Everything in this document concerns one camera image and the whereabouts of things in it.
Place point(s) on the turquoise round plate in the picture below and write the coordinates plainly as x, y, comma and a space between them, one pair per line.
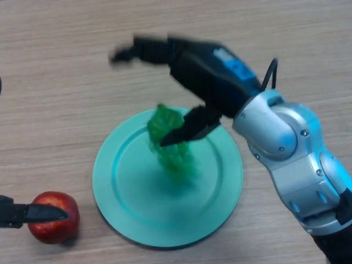
137, 203

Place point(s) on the red apple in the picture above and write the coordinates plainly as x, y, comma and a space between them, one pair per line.
55, 232

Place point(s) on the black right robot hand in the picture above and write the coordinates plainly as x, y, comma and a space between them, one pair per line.
209, 74

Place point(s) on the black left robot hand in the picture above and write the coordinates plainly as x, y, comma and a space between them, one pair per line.
35, 213

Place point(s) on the green grape bunch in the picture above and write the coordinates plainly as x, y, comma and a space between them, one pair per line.
165, 123

